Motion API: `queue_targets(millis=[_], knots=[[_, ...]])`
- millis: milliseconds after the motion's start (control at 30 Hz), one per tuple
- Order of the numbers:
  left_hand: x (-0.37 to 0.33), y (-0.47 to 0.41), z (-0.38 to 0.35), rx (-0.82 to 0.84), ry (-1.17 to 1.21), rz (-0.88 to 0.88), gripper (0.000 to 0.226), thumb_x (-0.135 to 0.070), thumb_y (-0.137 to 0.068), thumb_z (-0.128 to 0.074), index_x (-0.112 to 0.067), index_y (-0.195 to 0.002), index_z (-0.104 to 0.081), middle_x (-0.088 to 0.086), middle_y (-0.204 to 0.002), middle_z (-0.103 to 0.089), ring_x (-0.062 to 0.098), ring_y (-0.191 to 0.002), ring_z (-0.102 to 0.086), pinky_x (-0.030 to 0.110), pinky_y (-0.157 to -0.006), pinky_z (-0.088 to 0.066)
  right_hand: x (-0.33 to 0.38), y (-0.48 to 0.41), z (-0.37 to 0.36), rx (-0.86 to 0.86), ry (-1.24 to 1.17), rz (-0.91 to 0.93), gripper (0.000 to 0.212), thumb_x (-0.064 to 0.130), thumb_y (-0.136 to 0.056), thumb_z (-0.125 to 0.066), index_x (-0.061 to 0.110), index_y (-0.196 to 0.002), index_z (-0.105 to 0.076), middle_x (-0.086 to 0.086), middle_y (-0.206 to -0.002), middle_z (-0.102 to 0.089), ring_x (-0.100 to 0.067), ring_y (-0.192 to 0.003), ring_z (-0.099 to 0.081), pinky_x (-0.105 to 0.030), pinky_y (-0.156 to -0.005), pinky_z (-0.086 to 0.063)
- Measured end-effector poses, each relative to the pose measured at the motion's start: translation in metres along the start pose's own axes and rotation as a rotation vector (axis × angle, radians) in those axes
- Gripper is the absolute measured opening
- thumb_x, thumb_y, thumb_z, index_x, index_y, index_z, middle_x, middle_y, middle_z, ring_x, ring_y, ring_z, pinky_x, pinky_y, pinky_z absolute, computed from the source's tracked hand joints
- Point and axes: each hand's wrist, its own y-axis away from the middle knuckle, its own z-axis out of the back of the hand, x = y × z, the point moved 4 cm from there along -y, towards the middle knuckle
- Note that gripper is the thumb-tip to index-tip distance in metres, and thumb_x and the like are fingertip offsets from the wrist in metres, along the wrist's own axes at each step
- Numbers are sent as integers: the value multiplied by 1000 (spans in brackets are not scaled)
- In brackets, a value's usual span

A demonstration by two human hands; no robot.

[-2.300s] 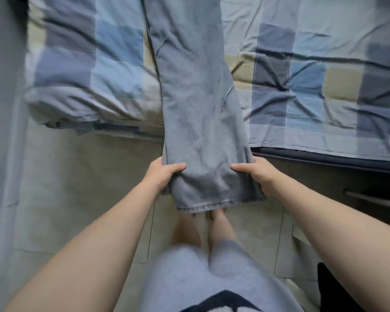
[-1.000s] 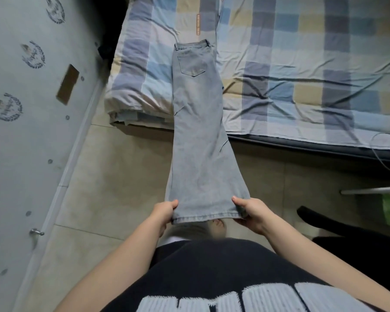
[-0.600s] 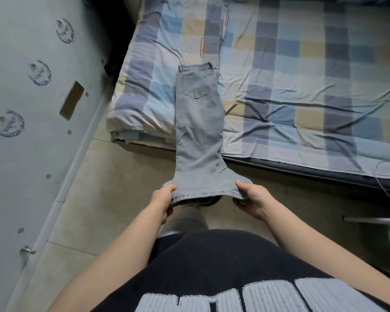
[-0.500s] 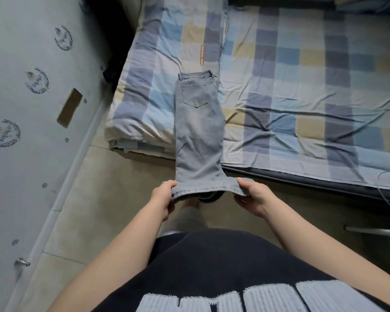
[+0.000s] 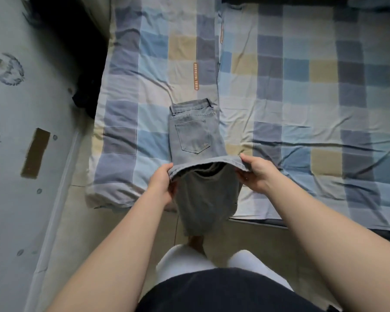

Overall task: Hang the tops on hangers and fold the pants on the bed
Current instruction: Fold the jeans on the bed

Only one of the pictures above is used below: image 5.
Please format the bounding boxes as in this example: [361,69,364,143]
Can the person's right hand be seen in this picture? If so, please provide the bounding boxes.
[236,153,284,196]

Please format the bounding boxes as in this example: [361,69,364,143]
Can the person's left hand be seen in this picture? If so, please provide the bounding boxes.
[146,162,180,207]

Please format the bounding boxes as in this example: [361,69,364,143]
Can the grey denim jeans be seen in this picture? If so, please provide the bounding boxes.
[167,97,251,237]

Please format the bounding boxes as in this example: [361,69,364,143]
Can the person's right forearm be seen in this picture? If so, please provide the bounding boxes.
[263,179,390,312]

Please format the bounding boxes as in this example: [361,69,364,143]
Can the person's left forearm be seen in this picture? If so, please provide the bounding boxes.
[47,192,174,312]

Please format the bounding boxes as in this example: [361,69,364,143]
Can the person's left leg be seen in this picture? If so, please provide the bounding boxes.
[185,235,206,253]

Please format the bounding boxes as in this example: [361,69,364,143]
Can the person's white shorts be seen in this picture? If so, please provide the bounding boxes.
[155,244,295,293]

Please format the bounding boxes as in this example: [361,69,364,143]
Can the bed with plaid sheet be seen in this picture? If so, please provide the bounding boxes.
[84,0,390,233]

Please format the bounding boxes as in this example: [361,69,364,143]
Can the person's dark shirt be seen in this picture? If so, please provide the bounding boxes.
[135,268,326,312]

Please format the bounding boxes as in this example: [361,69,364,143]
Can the plaid quilt with orange tags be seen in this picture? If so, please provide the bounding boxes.
[84,0,226,209]

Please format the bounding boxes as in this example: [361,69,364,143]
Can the brown cardboard piece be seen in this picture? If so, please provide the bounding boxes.
[21,128,52,180]

